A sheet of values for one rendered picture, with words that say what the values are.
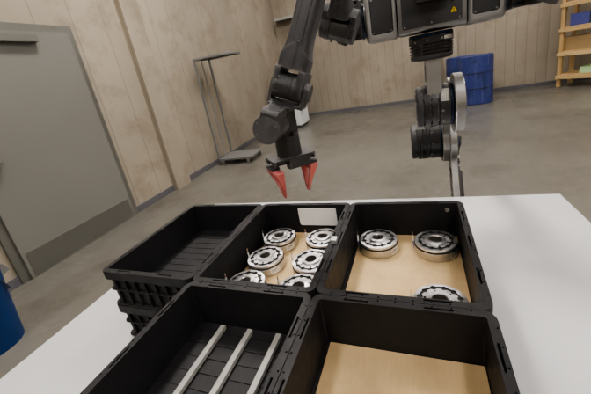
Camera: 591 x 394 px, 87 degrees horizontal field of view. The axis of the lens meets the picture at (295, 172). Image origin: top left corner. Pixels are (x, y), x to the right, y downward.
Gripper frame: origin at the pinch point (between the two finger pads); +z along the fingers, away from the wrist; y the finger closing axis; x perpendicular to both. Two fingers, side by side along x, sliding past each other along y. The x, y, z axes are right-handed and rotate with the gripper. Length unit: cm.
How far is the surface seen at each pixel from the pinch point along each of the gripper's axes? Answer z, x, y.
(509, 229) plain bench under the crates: 37, -5, 71
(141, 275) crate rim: 13.6, 11.8, -39.9
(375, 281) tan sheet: 23.3, -13.3, 10.6
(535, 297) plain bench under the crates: 36, -28, 47
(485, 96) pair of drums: 100, 378, 573
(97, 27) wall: -106, 380, -64
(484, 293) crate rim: 13.0, -36.4, 16.3
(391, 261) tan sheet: 23.4, -9.4, 18.6
